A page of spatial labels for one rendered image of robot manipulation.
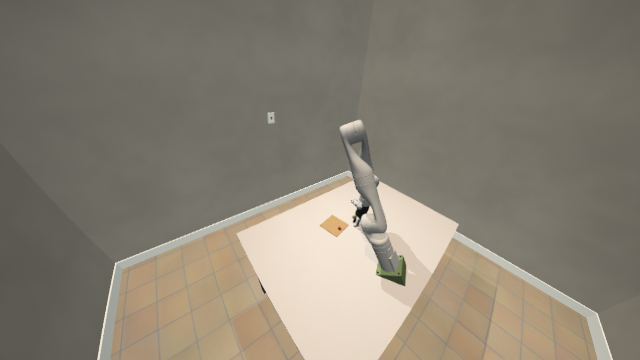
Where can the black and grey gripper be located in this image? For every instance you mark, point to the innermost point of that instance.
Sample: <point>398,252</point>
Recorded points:
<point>358,204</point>

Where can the tan flat mat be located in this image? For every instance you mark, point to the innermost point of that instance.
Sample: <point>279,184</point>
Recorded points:
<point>331,225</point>

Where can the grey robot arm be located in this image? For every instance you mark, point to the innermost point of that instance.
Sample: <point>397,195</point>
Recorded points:
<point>366,184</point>

